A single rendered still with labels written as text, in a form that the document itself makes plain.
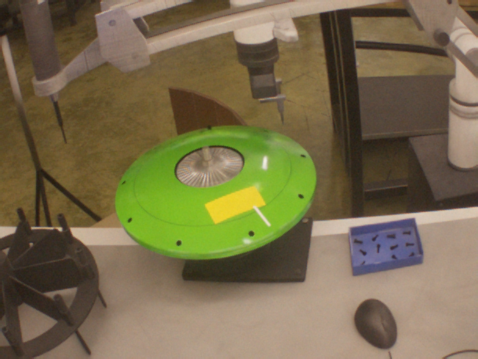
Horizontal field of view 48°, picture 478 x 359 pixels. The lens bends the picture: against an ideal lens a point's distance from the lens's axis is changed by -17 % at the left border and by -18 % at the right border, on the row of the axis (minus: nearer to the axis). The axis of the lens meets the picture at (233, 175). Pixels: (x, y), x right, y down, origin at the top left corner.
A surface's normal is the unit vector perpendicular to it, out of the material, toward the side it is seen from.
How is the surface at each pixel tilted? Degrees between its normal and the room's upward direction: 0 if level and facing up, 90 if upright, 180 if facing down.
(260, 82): 70
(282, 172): 17
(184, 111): 90
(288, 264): 0
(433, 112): 0
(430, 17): 90
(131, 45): 90
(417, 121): 0
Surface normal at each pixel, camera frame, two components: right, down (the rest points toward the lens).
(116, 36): 0.10, 0.58
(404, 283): -0.14, -0.80
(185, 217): -0.22, -0.59
